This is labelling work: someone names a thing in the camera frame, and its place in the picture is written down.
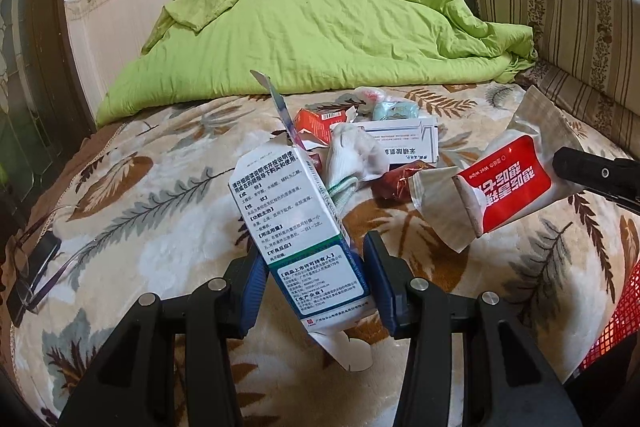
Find striped floral headboard cushion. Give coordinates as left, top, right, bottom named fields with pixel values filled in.
left=477, top=0, right=639, bottom=156

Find red white wet wipe packet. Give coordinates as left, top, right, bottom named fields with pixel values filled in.
left=409, top=87, right=582, bottom=253

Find dark wooden door frame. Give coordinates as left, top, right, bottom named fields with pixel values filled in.
left=24, top=0, right=94, bottom=153

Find white flat medicine box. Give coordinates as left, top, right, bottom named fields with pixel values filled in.
left=357, top=116, right=438, bottom=166

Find floral leaf blanket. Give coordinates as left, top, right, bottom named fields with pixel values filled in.
left=1, top=96, right=639, bottom=426

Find white blue medicine box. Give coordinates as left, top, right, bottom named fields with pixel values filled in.
left=228, top=72, right=374, bottom=372

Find small red carton box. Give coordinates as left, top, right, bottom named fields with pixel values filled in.
left=294, top=103, right=357, bottom=145

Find light blue cartoon pouch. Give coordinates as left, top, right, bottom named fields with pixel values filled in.
left=372, top=98, right=420, bottom=121

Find dark red crumpled wrapper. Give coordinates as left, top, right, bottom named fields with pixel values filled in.
left=371, top=160, right=432, bottom=202

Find clear red-print plastic wrapper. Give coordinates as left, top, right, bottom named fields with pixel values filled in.
left=335, top=87, right=387, bottom=114

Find white crumpled plastic bag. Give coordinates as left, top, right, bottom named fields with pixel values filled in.
left=323, top=124, right=390, bottom=216

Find black phone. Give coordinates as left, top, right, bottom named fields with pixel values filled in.
left=6, top=231, right=61, bottom=327

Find eyeglasses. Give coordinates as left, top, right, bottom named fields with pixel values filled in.
left=8, top=206, right=76, bottom=313

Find green quilt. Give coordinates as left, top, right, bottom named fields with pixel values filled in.
left=96, top=0, right=537, bottom=126

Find red mesh trash basket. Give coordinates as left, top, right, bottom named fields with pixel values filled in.
left=578, top=262, right=640, bottom=371

